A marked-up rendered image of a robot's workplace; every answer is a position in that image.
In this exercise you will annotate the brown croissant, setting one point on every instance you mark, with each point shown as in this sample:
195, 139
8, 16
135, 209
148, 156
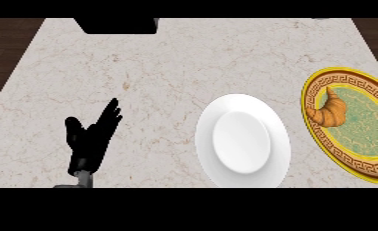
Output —
331, 111

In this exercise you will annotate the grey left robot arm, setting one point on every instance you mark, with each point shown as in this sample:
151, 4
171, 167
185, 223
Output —
83, 180

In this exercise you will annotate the white plate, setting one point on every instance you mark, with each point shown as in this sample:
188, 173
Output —
242, 141

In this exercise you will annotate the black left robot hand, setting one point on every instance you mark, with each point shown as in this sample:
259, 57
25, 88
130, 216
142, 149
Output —
89, 141

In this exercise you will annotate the yellow patterned plate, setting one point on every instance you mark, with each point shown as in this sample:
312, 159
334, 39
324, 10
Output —
362, 135

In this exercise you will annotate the black appliance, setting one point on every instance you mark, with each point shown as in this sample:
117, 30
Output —
120, 25

